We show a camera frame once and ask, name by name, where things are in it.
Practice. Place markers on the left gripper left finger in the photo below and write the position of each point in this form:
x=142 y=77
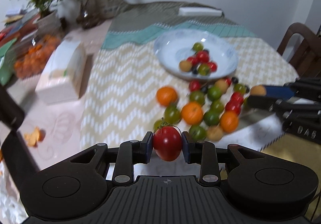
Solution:
x=130 y=153

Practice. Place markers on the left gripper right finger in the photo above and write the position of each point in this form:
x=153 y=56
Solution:
x=204 y=154

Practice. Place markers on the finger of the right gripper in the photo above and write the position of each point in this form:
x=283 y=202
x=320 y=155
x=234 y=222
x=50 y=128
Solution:
x=278 y=92
x=271 y=104

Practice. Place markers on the brown longan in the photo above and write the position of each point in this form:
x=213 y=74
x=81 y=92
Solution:
x=185 y=66
x=222 y=84
x=258 y=90

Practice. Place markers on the orange mandarin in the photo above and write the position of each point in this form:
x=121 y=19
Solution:
x=192 y=113
x=166 y=96
x=229 y=121

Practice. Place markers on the green lime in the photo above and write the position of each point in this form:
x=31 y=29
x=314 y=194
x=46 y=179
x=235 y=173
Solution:
x=211 y=118

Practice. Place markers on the large red tomato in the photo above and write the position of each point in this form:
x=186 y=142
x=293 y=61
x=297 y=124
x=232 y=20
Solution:
x=167 y=143

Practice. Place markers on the wooden chair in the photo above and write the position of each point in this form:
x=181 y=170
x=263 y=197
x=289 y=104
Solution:
x=306 y=59

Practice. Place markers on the patterned tablecloth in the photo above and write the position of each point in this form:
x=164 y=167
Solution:
x=157 y=65

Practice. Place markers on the green cherry tomato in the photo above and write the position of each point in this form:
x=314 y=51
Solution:
x=204 y=69

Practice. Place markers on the red cherry tomato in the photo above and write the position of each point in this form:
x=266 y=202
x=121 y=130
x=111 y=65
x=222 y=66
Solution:
x=193 y=60

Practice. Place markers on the orange peel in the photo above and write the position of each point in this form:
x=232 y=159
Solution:
x=33 y=138

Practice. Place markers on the white tissue box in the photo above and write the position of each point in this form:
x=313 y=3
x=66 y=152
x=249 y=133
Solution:
x=61 y=78

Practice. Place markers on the white blue patterned bowl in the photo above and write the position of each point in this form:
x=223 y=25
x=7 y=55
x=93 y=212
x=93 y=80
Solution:
x=174 y=46

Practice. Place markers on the white power strip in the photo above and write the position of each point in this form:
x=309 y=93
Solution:
x=199 y=11

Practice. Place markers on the clear box of oranges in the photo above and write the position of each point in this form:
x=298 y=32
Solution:
x=32 y=58

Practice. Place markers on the green ceramic dish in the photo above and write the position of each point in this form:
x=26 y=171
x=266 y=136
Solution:
x=8 y=58

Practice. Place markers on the stack of books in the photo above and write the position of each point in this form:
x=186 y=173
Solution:
x=21 y=28

